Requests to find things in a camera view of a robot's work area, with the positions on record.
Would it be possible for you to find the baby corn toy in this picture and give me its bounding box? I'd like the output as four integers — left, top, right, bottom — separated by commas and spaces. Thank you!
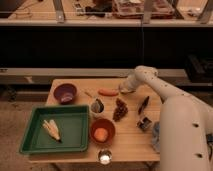
42, 119, 62, 142

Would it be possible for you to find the brown grape bunch toy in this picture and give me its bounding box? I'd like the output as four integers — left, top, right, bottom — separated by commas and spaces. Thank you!
113, 98, 128, 122

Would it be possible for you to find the green plastic tray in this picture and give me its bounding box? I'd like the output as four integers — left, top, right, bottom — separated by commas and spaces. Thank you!
20, 105, 89, 154

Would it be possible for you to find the pale sponge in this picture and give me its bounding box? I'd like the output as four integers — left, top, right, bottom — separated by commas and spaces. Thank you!
119, 88, 135, 94

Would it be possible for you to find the orange bowl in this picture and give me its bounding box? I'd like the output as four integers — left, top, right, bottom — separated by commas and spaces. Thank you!
90, 118, 115, 146

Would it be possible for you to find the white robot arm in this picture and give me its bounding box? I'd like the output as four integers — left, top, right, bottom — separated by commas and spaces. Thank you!
119, 66, 213, 171

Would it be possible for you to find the cluttered tray on shelf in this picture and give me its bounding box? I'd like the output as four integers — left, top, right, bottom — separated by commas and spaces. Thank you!
112, 0, 175, 18

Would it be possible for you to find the dark eggplant toy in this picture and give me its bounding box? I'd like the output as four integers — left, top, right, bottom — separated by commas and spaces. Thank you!
138, 96, 149, 115

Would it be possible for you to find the black box on right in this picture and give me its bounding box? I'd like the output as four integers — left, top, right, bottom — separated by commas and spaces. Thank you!
185, 55, 213, 83

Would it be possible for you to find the orange carrot toy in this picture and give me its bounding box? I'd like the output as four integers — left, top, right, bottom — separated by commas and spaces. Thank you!
98, 89, 119, 97

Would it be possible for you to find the orange round fruit toy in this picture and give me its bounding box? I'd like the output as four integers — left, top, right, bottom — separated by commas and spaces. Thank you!
94, 128, 108, 142

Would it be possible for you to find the blue grey mug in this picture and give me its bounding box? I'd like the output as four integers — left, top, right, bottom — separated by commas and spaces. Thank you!
152, 122, 160, 153

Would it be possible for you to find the purple bowl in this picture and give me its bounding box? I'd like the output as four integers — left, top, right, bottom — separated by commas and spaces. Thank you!
53, 83, 77, 104

